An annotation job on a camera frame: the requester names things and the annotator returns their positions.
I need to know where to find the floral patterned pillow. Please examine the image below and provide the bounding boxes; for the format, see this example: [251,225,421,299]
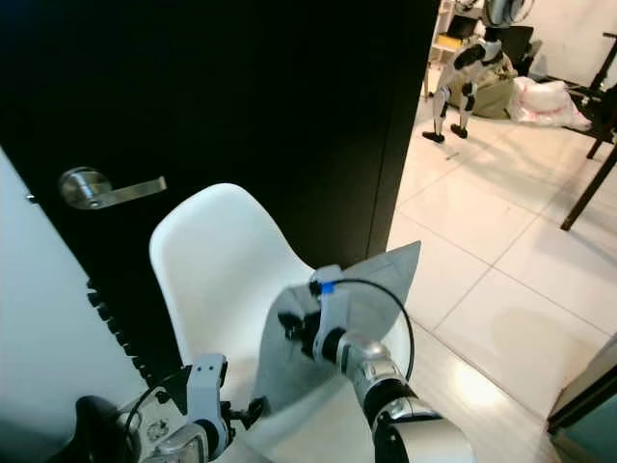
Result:
[251,241,422,425]

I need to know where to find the white plastic shell chair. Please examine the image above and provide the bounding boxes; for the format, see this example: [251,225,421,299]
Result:
[149,183,425,463]

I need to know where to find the black left robot leg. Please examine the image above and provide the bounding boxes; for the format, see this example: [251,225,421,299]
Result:
[72,395,131,463]

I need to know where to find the black ribbed strip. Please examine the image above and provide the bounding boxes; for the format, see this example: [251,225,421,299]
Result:
[85,280,155,387]

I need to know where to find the black door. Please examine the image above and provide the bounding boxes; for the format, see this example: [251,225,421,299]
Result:
[0,0,442,387]

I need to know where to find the blue-grey bed base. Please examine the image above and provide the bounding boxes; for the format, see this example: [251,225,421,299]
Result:
[545,333,617,463]

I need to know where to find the olive fabric bag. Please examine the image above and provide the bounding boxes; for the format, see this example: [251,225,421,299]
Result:
[472,68,522,122]

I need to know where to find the dark slanted table leg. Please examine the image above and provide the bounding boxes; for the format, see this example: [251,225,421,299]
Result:
[559,145,617,232]

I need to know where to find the white plastic bag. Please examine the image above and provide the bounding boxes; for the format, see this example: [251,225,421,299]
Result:
[511,77,594,131]

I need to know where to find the black metal rack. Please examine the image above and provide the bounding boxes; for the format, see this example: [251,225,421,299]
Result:
[583,34,617,160]

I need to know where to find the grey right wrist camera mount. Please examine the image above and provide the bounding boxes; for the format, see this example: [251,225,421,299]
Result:
[311,265,351,329]

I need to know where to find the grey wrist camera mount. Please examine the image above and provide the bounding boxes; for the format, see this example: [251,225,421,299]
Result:
[188,353,230,430]
[311,265,351,329]

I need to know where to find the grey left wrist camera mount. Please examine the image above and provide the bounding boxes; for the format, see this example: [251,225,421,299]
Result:
[188,353,230,430]

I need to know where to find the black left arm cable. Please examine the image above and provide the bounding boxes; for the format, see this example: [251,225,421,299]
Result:
[130,365,194,463]

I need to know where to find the silver lever door handle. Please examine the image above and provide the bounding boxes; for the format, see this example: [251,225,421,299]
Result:
[58,167,168,211]

